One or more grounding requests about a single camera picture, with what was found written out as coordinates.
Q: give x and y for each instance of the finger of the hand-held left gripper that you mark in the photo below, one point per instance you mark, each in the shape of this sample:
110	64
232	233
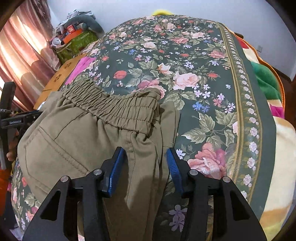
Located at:
37	115

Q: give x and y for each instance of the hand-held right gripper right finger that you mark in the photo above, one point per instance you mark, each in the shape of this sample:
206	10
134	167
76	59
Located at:
174	172

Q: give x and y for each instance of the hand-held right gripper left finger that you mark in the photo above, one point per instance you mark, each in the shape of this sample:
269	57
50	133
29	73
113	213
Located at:
115	172

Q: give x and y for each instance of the olive green pants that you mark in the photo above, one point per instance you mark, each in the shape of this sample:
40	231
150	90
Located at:
81	129

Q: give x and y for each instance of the person's left hand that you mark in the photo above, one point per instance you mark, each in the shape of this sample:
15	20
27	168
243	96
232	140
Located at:
13	141

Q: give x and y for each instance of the wooden lap desk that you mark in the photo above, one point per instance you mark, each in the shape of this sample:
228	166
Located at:
55	78

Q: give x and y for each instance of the pink cloth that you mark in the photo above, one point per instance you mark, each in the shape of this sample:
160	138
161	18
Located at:
81	67

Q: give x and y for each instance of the orange cloth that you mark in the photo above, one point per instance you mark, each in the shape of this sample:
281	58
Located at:
4	190

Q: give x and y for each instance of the pink curtain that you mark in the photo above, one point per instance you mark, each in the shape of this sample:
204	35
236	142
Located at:
23	46

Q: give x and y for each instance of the white plastic bag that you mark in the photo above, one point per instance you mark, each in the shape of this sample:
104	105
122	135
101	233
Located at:
57	41

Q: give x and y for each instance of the green storage box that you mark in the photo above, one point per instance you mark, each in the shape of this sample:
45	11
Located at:
78	41

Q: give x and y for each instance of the orange box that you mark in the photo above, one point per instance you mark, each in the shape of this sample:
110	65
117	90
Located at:
74	34

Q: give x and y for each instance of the floral bedspread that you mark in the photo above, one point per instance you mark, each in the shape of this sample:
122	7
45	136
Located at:
185	69

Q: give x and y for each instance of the pile of clothes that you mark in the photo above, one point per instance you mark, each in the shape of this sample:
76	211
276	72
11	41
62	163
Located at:
71	15

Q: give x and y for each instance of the colourful fleece blanket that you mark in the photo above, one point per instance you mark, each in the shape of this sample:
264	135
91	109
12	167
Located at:
266	81

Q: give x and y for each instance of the yellow foam tube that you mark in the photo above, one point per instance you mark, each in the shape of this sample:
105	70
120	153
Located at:
163	12

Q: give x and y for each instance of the white wall socket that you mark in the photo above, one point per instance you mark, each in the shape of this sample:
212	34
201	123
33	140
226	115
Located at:
260	48

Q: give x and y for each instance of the wooden bed post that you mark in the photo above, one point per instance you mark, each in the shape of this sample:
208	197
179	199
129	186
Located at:
239	35

